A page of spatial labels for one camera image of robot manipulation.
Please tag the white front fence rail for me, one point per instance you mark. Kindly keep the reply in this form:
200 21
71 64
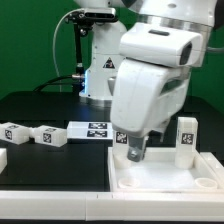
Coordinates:
89 206

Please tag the white left fence rail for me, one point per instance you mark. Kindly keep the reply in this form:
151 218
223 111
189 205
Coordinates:
3 159

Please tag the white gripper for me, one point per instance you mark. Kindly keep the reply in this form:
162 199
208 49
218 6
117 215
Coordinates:
145 97

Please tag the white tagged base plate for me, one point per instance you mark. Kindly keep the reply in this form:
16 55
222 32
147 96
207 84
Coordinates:
90 130

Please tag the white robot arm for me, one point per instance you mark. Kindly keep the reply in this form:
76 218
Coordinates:
200 16

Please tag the white square tabletop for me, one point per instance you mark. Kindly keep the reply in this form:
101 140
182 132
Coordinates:
157 173

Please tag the white fence rail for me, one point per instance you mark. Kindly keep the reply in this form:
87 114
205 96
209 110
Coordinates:
89 206
3 159

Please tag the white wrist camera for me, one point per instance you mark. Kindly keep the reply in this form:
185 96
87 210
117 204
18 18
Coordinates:
161 45

